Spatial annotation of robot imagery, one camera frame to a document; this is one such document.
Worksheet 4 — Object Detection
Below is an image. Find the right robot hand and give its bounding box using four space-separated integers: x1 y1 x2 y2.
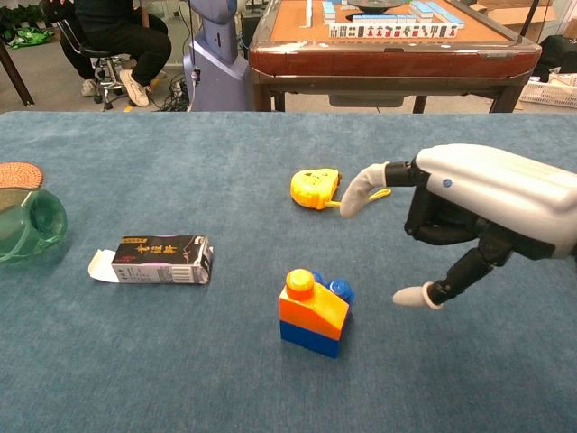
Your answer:
339 143 577 311

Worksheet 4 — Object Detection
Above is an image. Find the orange toy block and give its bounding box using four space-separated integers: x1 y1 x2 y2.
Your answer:
278 268 352 340

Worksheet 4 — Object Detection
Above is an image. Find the blue toy block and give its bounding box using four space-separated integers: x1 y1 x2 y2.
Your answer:
279 270 357 360

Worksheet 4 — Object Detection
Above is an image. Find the white plastic basket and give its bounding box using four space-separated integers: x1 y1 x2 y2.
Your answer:
517 80 577 109

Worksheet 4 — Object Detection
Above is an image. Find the black bag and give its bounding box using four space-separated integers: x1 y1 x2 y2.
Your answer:
538 34 577 83

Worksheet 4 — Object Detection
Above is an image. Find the brown mahjong table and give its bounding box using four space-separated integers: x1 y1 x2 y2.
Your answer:
247 0 543 114

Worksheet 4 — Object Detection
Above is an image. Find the black tripod stand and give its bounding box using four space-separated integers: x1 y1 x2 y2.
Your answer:
517 0 542 44

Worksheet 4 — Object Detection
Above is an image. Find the cardboard box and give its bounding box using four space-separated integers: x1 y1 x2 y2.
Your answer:
468 0 558 26

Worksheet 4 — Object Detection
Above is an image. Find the yellow tape measure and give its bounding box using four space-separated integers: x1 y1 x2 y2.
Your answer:
290 168 392 211

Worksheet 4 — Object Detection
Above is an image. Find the face-up mahjong tile row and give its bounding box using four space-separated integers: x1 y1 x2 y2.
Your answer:
328 23 459 40

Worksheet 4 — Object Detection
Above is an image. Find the blue felt table cover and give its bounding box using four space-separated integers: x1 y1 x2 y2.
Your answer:
0 111 577 433

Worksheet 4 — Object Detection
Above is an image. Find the black white carton box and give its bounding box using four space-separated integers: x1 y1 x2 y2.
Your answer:
87 234 214 286

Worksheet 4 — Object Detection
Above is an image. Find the seated person in black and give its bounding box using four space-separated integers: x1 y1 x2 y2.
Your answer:
44 0 173 108

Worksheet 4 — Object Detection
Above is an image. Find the black office chair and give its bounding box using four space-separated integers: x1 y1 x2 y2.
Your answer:
39 0 136 113

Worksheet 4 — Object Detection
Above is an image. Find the round woven coaster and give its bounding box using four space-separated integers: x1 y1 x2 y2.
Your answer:
0 161 45 190

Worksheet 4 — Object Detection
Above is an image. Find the dark wooden table leg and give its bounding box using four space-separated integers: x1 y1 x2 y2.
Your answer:
0 40 36 108

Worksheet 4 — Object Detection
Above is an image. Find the green bag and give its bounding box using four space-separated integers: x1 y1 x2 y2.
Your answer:
0 4 55 50

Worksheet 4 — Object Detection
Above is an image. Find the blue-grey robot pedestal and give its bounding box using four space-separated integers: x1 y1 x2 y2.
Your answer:
182 0 248 113

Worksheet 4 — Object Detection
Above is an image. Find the floor cable bundle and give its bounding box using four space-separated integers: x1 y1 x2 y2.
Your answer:
155 74 190 113

